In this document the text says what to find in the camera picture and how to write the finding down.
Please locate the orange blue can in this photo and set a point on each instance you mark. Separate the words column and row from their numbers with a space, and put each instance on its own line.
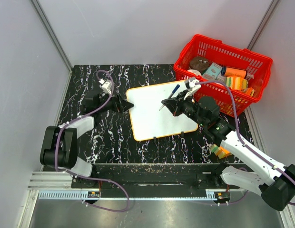
column 229, row 71

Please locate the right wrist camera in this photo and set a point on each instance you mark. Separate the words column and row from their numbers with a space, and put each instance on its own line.
column 192, row 85

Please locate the orange sponge package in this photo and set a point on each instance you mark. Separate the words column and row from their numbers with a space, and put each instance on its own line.
column 219, row 151

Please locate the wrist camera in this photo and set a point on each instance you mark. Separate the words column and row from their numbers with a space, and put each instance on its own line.
column 106, row 86
column 192, row 85

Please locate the white blue whiteboard marker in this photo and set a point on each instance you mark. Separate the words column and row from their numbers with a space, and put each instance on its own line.
column 172, row 93

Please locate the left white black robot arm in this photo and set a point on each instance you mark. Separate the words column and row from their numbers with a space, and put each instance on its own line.
column 60, row 143

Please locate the teal white box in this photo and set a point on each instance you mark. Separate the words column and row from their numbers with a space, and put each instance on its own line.
column 212, row 72

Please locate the yellow framed whiteboard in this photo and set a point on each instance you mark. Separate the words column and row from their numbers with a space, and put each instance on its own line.
column 148, row 120

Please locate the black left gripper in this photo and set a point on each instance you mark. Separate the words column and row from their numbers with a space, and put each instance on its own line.
column 118, row 102

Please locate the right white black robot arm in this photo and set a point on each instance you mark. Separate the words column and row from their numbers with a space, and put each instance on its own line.
column 270, row 179

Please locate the yellow green sponge pack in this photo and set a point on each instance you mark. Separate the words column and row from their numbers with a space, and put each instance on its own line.
column 236, row 83

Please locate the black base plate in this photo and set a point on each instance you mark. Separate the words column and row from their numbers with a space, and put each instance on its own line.
column 203, row 176

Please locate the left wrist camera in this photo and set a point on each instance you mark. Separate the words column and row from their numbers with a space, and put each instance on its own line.
column 106, row 86

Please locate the red plastic shopping basket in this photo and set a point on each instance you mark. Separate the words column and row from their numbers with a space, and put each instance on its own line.
column 258, row 69

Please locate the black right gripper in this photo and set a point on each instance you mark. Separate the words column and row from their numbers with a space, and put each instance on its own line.
column 174, row 105

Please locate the small orange box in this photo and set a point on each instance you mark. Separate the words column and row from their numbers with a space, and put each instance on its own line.
column 249, row 91

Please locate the white round lid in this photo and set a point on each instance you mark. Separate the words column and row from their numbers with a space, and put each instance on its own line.
column 195, row 72

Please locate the brown round package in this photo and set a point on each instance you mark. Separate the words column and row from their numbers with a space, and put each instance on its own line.
column 199, row 63

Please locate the white slotted cable duct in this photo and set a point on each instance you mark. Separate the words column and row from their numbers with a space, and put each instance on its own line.
column 133, row 194

